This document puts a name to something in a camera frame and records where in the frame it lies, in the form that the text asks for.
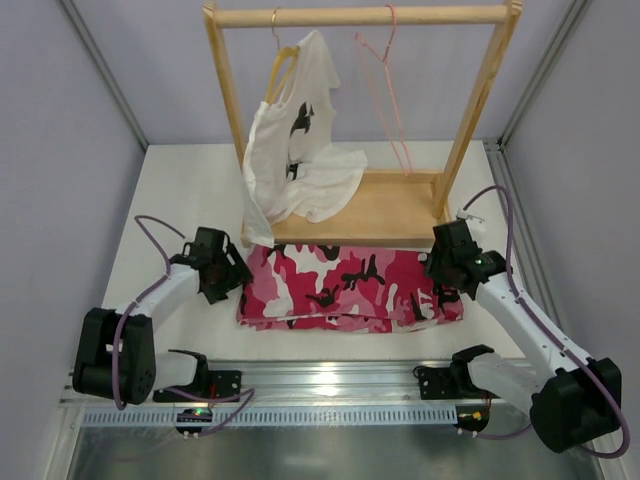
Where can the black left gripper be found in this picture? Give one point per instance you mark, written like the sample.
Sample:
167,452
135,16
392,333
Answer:
238,270

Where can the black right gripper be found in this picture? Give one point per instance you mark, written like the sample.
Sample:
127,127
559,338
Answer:
437,273

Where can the pink camouflage trousers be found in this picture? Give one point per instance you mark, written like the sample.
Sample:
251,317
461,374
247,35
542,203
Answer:
347,289

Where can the pink wire clothes hanger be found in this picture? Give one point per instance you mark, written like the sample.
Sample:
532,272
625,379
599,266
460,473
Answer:
390,119

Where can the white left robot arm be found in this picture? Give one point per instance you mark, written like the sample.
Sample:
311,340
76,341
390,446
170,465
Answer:
116,357

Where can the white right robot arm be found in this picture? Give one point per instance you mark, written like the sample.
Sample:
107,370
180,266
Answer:
570,397

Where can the yellow clothes hanger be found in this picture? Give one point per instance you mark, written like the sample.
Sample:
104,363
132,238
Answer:
283,66

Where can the wooden clothes rack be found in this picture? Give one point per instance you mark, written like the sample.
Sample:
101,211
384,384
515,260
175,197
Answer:
388,209

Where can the white printed t-shirt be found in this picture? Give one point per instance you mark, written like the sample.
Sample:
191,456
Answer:
290,166

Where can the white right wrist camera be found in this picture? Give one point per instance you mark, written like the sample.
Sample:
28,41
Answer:
475,224

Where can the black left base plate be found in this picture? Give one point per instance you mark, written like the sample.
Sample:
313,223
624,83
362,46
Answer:
217,385

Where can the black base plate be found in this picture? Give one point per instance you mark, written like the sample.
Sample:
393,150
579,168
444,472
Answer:
217,385
435,383

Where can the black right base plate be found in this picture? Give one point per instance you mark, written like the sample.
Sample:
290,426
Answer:
435,383

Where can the aluminium frame rail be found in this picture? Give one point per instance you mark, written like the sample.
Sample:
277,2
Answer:
289,383

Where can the slotted cable duct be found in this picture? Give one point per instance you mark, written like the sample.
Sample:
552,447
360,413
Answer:
272,416

